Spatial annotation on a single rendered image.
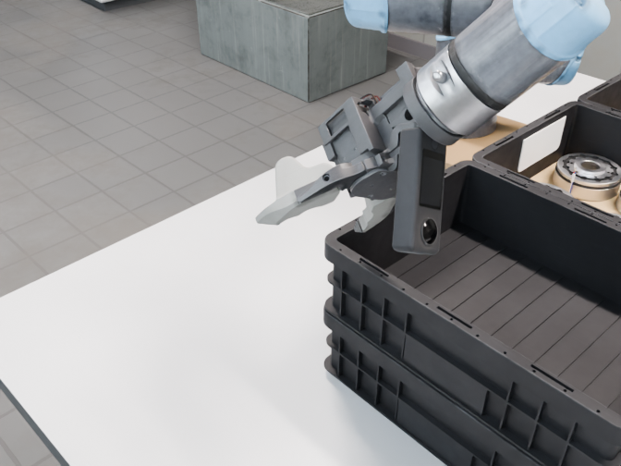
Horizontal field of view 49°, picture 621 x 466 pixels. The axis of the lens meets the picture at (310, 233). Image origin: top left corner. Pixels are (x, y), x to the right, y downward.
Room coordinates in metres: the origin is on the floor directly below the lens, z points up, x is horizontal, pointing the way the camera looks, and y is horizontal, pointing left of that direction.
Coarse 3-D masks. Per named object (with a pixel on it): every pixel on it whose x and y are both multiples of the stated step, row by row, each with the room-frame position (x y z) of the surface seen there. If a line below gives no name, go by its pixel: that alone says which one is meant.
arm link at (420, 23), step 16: (352, 0) 0.67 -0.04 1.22; (368, 0) 0.67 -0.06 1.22; (384, 0) 0.66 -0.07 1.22; (400, 0) 0.65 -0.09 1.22; (416, 0) 0.65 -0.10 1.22; (432, 0) 0.64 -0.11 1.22; (448, 0) 0.64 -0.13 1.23; (352, 16) 0.68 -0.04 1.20; (368, 16) 0.67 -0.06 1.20; (384, 16) 0.66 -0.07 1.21; (400, 16) 0.66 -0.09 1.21; (416, 16) 0.65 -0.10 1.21; (432, 16) 0.64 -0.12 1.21; (448, 16) 0.64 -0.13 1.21; (384, 32) 0.68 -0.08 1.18; (416, 32) 0.67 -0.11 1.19; (432, 32) 0.66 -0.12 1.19; (448, 32) 0.65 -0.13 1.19
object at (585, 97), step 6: (612, 78) 1.17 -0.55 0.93; (618, 78) 1.17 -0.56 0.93; (600, 84) 1.14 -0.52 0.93; (606, 84) 1.14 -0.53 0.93; (612, 84) 1.14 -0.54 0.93; (594, 90) 1.11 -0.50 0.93; (600, 90) 1.11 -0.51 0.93; (582, 96) 1.09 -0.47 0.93; (588, 96) 1.09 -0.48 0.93; (594, 96) 1.10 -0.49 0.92; (588, 102) 1.06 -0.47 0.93; (594, 102) 1.06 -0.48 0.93; (606, 108) 1.04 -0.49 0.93; (612, 108) 1.04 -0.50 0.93; (618, 114) 1.02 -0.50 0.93
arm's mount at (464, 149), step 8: (504, 120) 1.28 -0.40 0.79; (512, 120) 1.28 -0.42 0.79; (496, 128) 1.24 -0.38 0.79; (504, 128) 1.24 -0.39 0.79; (512, 128) 1.24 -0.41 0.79; (488, 136) 1.20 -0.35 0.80; (496, 136) 1.20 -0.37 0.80; (504, 136) 1.20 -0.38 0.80; (456, 144) 1.16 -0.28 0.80; (464, 144) 1.16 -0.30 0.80; (472, 144) 1.16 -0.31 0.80; (480, 144) 1.16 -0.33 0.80; (488, 144) 1.16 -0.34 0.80; (448, 152) 1.13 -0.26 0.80; (456, 152) 1.13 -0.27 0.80; (464, 152) 1.13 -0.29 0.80; (472, 152) 1.13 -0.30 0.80; (448, 160) 1.09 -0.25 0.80; (456, 160) 1.09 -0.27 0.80
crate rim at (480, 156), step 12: (564, 108) 1.04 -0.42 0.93; (588, 108) 1.04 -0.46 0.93; (600, 108) 1.04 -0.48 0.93; (540, 120) 0.99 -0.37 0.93; (516, 132) 0.95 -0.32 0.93; (528, 132) 0.96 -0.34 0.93; (492, 144) 0.91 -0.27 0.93; (504, 144) 0.91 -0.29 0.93; (480, 156) 0.87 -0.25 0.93; (504, 168) 0.84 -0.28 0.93; (528, 180) 0.81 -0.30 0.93; (552, 192) 0.78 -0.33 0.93; (576, 204) 0.75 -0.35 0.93; (588, 204) 0.75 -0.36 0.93; (612, 216) 0.72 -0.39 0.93
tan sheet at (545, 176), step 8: (552, 168) 1.01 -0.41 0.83; (536, 176) 0.99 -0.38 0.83; (544, 176) 0.99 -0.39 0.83; (552, 176) 0.99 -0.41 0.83; (552, 184) 0.96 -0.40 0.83; (608, 200) 0.91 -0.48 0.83; (616, 200) 0.91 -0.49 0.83; (600, 208) 0.89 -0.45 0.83; (608, 208) 0.89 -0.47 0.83; (616, 208) 0.89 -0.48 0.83
